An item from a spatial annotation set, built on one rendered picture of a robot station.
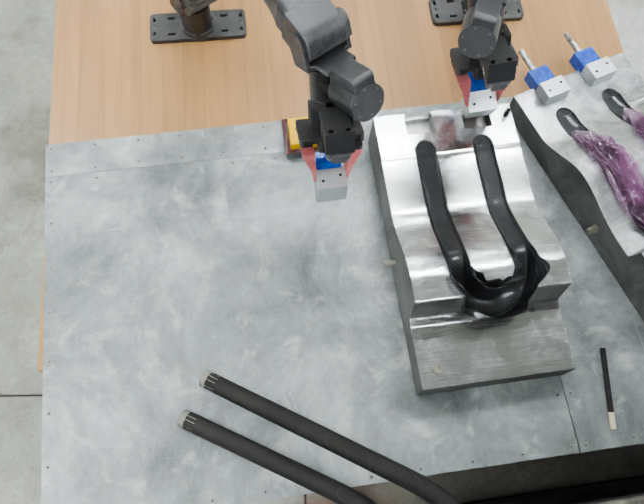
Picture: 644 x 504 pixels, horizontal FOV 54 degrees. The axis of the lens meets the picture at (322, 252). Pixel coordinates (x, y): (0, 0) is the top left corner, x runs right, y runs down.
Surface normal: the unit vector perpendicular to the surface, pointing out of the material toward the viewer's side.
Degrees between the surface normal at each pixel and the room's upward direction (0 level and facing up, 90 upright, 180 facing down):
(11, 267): 0
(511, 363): 0
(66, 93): 0
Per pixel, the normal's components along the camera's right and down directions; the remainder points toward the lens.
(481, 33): -0.29, 0.75
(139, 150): 0.04, -0.36
